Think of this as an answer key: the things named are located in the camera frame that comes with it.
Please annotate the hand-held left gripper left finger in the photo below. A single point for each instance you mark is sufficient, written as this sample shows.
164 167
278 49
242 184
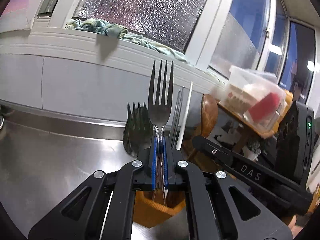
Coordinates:
155 162

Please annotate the silver metal chopstick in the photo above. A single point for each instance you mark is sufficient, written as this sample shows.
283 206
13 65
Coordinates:
175 115
179 115

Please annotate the large brown wooden spoon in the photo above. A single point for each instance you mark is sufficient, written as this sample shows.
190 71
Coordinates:
208 115

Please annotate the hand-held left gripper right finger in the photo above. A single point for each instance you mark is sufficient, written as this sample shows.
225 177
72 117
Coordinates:
166 165

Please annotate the large metal spoon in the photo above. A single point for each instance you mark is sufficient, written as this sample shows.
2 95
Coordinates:
130 145

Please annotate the clear plastic container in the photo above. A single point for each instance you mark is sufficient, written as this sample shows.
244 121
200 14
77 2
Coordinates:
250 87

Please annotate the white chopstick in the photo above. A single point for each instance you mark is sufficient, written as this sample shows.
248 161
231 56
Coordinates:
184 115

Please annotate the metal fork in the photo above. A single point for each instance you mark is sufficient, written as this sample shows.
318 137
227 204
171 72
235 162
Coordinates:
140 120
160 110

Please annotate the wooden shelf rack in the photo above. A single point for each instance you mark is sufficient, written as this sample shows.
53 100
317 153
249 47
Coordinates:
241 142

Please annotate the yellow envelope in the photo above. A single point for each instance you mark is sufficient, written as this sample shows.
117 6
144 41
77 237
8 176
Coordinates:
287 100

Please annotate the pale green cloth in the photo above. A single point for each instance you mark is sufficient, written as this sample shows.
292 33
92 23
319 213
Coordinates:
105 28

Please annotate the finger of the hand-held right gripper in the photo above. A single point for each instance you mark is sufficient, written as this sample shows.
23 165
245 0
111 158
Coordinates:
210 148

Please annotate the white-framed window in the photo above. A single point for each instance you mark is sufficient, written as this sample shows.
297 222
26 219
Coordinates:
140 5

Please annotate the red box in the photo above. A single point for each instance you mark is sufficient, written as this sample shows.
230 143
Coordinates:
265 107

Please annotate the hexagonal wooden utensil holder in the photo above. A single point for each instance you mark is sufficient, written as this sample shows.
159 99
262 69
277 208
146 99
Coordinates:
150 212

